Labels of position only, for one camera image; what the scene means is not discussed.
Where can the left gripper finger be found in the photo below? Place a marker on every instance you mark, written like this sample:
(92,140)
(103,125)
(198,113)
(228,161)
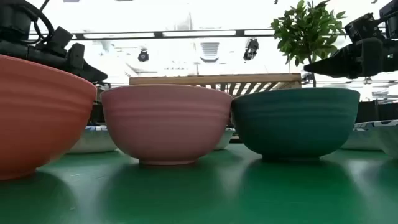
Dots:
(84,67)

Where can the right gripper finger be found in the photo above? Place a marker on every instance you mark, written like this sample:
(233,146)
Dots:
(335,63)

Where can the orange plastic bowl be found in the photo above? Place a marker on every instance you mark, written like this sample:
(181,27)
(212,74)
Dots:
(40,118)

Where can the teal plastic bowl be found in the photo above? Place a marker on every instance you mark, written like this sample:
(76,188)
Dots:
(295,124)

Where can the blue white patterned bowl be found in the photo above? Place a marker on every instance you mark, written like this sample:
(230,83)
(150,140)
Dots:
(391,140)
(362,140)

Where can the pink plastic bowl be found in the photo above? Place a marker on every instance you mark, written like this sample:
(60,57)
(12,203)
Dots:
(164,124)

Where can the large blue patterned plate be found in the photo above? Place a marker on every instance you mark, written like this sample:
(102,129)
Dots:
(224,138)

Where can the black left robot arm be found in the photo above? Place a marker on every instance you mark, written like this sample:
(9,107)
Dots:
(12,28)

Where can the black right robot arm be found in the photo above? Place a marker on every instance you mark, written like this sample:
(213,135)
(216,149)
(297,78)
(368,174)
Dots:
(390,18)

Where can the wooden slatted shelf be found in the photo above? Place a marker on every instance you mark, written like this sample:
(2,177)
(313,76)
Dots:
(214,79)

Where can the green leafy small tree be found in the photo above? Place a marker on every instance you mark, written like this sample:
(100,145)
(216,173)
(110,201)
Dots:
(306,34)

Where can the black track spotlight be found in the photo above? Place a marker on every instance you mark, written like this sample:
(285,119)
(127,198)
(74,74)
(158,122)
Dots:
(143,56)
(251,48)

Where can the ceiling air vent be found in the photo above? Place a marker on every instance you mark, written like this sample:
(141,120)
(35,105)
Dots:
(210,49)

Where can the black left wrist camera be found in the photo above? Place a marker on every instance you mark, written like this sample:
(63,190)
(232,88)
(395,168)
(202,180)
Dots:
(60,39)

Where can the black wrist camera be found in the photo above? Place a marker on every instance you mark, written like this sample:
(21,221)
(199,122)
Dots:
(60,39)
(362,26)

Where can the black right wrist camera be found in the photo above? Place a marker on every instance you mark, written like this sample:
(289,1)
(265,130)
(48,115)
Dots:
(362,26)

